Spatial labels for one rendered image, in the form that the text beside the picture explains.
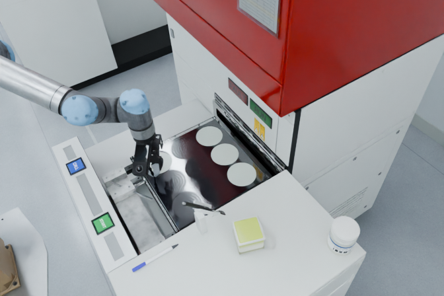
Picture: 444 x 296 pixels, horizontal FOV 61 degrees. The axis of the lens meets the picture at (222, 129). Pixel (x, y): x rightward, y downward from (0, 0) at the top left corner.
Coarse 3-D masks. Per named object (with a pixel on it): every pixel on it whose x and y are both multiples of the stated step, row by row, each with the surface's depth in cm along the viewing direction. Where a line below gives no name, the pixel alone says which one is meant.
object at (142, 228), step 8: (112, 184) 133; (120, 184) 133; (128, 200) 128; (136, 200) 128; (120, 208) 126; (128, 208) 126; (136, 208) 126; (144, 208) 126; (128, 216) 124; (136, 216) 124; (144, 216) 124; (128, 224) 122; (136, 224) 122; (144, 224) 122; (152, 224) 121; (136, 232) 120; (144, 232) 120; (152, 232) 120; (136, 240) 118; (144, 240) 118; (152, 240) 118
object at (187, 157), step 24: (168, 144) 142; (192, 144) 141; (216, 144) 141; (168, 168) 134; (192, 168) 133; (216, 168) 133; (168, 192) 127; (192, 192) 127; (216, 192) 126; (240, 192) 126; (192, 216) 121
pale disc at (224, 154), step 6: (222, 144) 140; (228, 144) 140; (216, 150) 139; (222, 150) 138; (228, 150) 138; (234, 150) 138; (216, 156) 137; (222, 156) 137; (228, 156) 136; (234, 156) 136; (216, 162) 135; (222, 162) 135; (228, 162) 135
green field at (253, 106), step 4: (252, 104) 124; (252, 108) 125; (256, 108) 123; (256, 112) 124; (260, 112) 122; (260, 116) 123; (264, 116) 120; (264, 120) 122; (268, 120) 119; (268, 124) 120
